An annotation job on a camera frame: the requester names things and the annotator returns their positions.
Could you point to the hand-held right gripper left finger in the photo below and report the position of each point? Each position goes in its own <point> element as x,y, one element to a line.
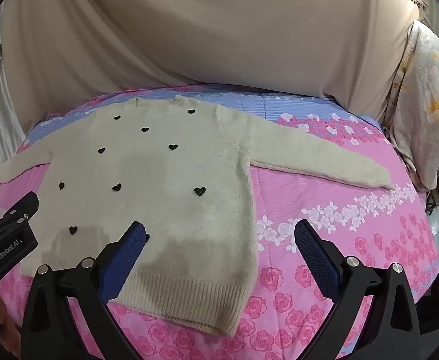
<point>129,255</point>

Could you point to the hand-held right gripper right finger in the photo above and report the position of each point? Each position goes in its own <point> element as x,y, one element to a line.
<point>315,255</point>

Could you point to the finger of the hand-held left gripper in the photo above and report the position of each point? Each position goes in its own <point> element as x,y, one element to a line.
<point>19,208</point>

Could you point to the cream sweater with black hearts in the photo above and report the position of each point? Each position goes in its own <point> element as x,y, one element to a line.
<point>174,180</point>

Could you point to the person's left hand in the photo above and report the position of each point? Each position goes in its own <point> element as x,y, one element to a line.
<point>4,318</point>

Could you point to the pink floral bed sheet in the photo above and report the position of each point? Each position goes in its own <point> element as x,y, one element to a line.
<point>317,270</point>

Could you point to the pale floral hanging blanket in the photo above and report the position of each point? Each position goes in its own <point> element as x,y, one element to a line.
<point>422,101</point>

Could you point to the beige backdrop cloth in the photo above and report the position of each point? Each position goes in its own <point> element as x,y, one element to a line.
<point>223,26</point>

